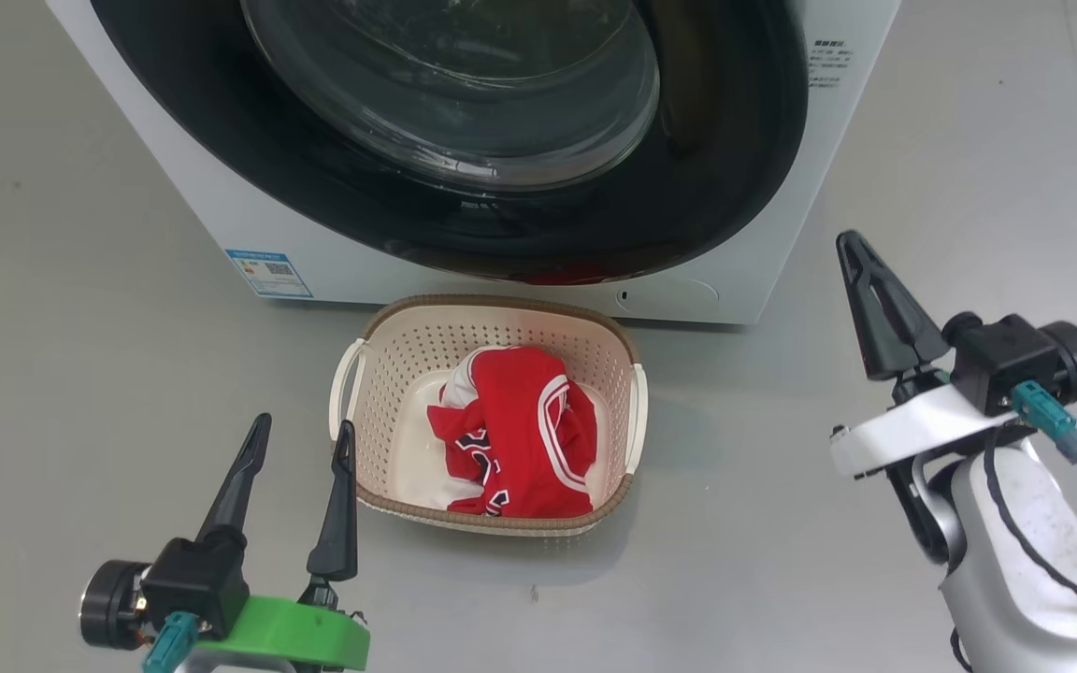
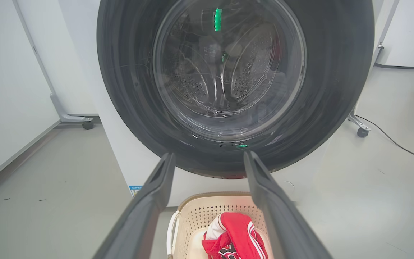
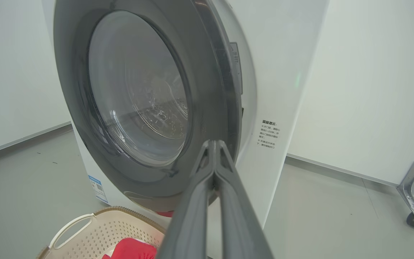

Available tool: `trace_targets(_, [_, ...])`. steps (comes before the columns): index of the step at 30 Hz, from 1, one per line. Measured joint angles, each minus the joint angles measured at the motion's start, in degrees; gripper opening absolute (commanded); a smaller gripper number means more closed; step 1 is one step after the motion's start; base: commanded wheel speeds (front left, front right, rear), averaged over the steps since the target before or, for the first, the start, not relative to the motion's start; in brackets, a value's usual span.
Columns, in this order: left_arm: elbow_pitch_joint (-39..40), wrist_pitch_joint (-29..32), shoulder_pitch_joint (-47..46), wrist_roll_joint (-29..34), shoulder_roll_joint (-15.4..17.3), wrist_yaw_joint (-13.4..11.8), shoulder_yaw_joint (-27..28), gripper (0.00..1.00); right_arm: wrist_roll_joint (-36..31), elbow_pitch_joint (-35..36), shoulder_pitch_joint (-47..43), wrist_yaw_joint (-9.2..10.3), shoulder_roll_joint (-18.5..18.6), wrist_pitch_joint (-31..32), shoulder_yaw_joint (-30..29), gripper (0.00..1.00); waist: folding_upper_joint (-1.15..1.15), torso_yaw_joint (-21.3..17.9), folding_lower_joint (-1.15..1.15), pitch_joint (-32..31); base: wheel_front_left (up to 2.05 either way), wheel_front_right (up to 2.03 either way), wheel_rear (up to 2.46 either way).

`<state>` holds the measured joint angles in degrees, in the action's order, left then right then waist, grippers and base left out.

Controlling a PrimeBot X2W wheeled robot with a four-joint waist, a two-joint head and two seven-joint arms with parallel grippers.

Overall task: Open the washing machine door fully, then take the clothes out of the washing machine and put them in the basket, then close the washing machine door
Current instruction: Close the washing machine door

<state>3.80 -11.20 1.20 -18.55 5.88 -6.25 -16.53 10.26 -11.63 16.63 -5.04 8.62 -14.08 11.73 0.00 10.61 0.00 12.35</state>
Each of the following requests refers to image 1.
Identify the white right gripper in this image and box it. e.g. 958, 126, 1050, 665
828, 230, 1030, 482

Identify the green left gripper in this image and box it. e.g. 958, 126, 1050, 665
197, 413, 371, 672

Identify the glass washing machine door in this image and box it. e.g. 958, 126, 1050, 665
90, 0, 811, 286

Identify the red white-trimmed jersey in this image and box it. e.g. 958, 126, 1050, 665
426, 344, 598, 520

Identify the cream perforated laundry basket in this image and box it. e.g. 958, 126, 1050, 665
328, 294, 649, 538

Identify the white washing machine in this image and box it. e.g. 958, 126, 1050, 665
45, 0, 902, 326

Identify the blue energy label sticker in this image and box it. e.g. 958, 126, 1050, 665
225, 249, 313, 300

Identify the white text warning sticker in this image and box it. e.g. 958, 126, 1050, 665
805, 37, 855, 90

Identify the black right camera cable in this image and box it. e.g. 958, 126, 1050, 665
1009, 379, 1077, 496

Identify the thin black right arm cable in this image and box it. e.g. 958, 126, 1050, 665
948, 435, 1077, 673

